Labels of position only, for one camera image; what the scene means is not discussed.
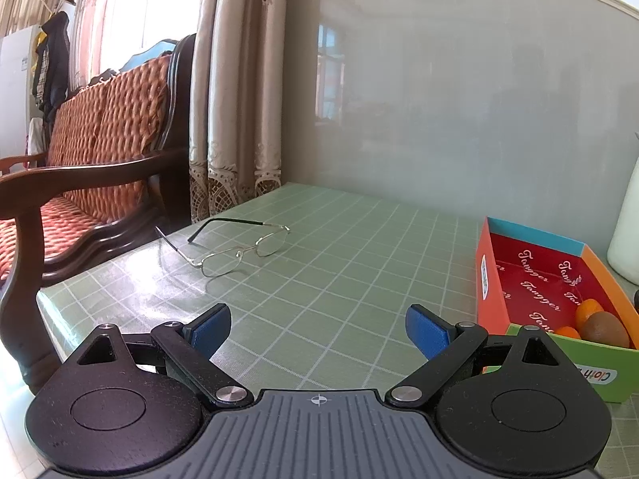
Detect small orange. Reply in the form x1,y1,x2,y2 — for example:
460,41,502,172
554,325,581,340

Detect orange tangerine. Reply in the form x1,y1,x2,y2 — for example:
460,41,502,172
575,299,603,331

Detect brown kiwi fruit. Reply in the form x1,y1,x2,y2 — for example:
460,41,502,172
581,311,630,348

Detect colourful cardboard box red inside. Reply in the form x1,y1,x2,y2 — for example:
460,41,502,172
476,218,638,403

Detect wooden sofa orange cushions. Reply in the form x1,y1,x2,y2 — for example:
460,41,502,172
1,36,195,392

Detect beige lace curtain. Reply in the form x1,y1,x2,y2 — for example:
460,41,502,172
190,0,286,222

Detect white thermos jug grey lid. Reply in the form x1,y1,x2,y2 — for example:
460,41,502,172
607,160,639,284

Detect dark hanging clothes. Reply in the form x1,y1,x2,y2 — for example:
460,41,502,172
32,11,70,127

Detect white refrigerator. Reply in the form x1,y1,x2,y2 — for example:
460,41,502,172
0,25,43,158

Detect wire frame eyeglasses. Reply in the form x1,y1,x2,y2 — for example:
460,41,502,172
155,218,292,279

